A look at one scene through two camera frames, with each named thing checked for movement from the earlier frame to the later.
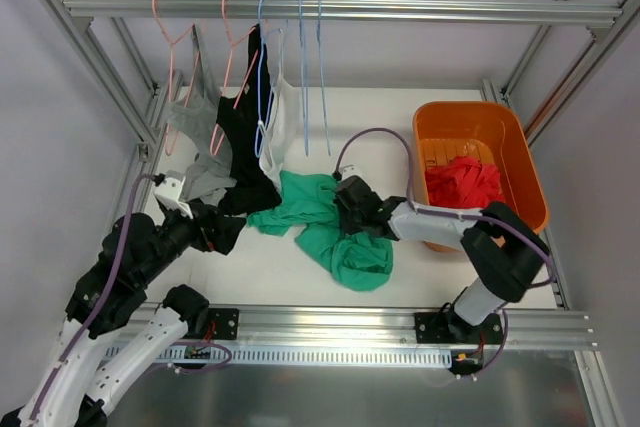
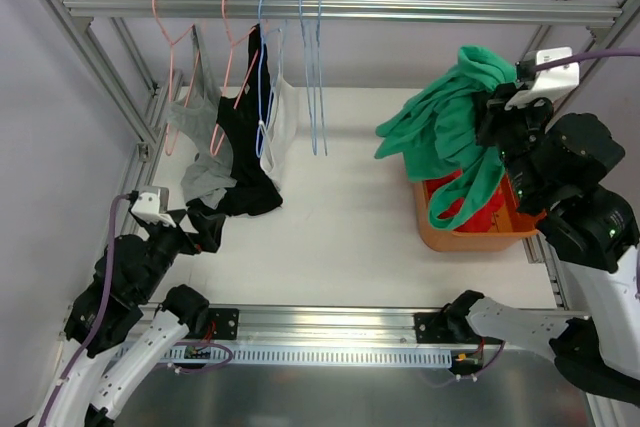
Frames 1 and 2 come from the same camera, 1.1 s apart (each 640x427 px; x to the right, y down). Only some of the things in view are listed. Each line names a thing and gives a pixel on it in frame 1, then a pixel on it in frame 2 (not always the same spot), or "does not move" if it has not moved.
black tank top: (241, 115) does not move
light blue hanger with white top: (260, 69) does not move
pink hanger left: (167, 150) does not move
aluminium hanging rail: (107, 6) does not move
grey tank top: (201, 120) does not move
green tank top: (358, 261) → (437, 130)
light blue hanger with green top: (303, 68) → (314, 130)
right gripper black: (354, 206) → (498, 114)
